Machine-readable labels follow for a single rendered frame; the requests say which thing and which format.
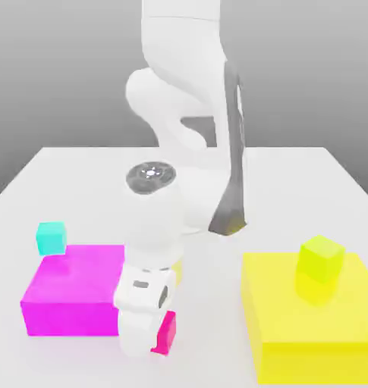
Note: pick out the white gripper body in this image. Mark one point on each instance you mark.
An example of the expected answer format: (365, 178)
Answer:
(136, 332)

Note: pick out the small pink cube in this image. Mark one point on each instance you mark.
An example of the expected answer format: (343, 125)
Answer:
(167, 332)

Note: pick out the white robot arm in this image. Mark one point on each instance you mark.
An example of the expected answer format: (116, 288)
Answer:
(177, 60)

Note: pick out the small yellow cube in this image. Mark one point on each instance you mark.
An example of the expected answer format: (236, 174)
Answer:
(178, 271)

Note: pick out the small turquoise cube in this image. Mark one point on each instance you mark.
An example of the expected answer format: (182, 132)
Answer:
(51, 239)

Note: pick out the small lime cube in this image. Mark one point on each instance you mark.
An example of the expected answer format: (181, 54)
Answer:
(320, 259)

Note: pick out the large magenta box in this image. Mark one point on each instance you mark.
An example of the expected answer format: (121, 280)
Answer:
(74, 288)

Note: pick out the large yellow box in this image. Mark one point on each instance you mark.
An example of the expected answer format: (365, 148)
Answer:
(311, 333)

